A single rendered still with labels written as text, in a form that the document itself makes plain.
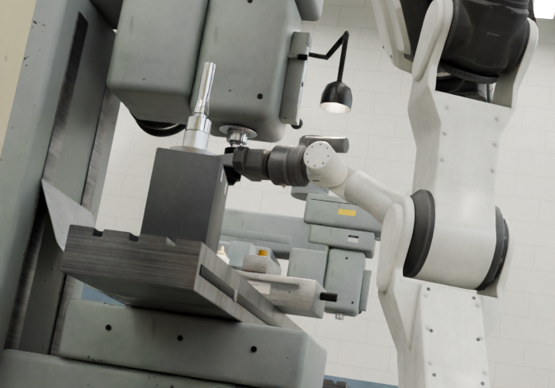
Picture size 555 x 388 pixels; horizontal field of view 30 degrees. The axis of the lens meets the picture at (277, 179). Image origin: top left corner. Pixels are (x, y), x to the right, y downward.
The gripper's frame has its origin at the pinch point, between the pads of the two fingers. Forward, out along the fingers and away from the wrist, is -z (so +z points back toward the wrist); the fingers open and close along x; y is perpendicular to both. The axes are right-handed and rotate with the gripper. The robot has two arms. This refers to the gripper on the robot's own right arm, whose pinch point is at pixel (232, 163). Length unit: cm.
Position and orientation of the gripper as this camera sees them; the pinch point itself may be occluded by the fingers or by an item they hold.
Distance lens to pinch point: 230.5
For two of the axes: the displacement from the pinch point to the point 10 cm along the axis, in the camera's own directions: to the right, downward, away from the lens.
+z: 9.0, 0.4, -4.4
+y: -1.6, 9.6, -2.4
